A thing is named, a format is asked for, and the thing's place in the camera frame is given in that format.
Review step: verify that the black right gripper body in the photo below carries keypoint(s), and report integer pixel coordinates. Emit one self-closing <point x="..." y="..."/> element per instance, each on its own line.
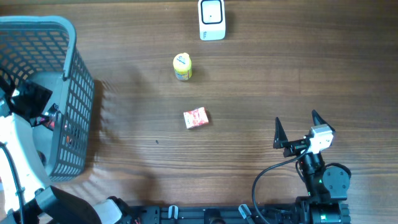
<point x="294" y="147"/>

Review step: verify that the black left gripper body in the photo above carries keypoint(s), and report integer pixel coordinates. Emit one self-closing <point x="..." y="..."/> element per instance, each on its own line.
<point x="35" y="96"/>

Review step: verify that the red white snack box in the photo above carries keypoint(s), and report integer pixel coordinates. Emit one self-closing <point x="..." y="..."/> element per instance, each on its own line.
<point x="195" y="118"/>

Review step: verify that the white barcode scanner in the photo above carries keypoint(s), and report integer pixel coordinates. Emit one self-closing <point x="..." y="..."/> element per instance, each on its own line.
<point x="212" y="20"/>

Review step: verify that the grey plastic mesh basket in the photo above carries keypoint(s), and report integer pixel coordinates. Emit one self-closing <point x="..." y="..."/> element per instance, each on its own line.
<point x="43" y="49"/>

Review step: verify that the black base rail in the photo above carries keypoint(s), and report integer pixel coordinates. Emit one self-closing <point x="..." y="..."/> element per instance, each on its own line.
<point x="217" y="214"/>

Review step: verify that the yellow candy bottle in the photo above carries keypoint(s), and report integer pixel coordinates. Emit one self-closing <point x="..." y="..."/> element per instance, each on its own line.
<point x="182" y="66"/>

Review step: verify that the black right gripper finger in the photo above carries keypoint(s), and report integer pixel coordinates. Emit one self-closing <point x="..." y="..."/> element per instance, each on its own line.
<point x="318" y="120"/>
<point x="280" y="138"/>

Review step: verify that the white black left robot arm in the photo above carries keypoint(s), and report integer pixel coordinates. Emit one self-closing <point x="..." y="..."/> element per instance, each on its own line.
<point x="28" y="191"/>

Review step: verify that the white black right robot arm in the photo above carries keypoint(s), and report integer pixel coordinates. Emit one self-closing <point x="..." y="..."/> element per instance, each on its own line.
<point x="326" y="184"/>

